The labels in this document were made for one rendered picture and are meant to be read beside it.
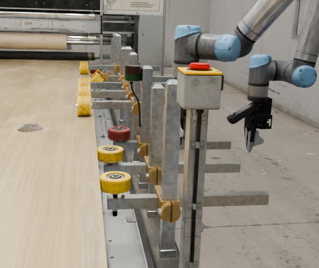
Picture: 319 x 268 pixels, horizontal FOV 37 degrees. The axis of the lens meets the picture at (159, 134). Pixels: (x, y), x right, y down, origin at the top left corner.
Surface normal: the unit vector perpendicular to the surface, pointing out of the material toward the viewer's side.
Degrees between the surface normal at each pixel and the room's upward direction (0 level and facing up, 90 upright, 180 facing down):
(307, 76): 90
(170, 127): 90
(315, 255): 0
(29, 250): 0
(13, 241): 0
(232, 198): 90
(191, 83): 90
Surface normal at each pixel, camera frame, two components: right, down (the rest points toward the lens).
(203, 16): 0.18, 0.25
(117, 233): 0.04, -0.97
